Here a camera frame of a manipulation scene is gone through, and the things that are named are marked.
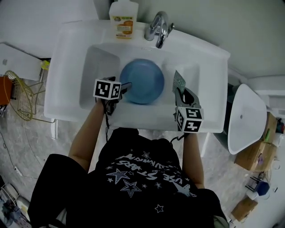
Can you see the large cardboard box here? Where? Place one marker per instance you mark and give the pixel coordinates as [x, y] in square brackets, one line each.
[256, 155]

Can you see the person's right forearm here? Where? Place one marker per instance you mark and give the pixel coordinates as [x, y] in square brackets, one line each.
[192, 160]

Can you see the blue large plate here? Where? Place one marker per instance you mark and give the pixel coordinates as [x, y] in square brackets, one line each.
[144, 81]

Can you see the white sink cabinet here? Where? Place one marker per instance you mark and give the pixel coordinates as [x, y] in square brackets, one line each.
[71, 66]

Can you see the white oval basin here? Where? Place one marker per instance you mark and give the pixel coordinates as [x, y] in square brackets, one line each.
[245, 120]

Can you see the orange storage box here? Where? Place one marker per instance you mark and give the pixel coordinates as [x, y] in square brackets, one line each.
[5, 90]

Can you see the small cardboard box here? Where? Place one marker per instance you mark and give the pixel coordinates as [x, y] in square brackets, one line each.
[244, 209]

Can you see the small yellow container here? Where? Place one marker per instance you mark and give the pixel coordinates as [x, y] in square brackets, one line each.
[45, 65]

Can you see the green plastic item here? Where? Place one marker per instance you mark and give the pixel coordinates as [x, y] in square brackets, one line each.
[267, 134]

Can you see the grey-green scrubbing sponge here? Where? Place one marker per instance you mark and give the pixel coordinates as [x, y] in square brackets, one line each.
[179, 81]

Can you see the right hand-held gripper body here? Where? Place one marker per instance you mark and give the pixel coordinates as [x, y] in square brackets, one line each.
[189, 121]

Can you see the chrome faucet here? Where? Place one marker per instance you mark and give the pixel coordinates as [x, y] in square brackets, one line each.
[159, 26]

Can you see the black red device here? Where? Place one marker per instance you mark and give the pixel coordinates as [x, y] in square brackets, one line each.
[280, 125]

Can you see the person's left forearm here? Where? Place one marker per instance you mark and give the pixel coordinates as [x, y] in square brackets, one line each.
[86, 138]

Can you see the white shelf unit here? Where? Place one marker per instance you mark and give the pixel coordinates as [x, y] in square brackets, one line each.
[274, 89]

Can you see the blue plastic container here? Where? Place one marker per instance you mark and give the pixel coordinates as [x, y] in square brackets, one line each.
[263, 188]

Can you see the small black metal frame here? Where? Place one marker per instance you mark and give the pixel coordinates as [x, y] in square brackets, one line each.
[252, 183]

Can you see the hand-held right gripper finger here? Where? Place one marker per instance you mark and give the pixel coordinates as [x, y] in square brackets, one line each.
[178, 99]
[194, 100]

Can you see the person's black star-print shirt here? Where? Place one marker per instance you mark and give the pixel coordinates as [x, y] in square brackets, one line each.
[127, 196]

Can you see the white detergent bottle orange label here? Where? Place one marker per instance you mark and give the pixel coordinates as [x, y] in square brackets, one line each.
[123, 20]

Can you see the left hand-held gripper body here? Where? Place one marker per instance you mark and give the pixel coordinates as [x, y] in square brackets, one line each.
[107, 89]

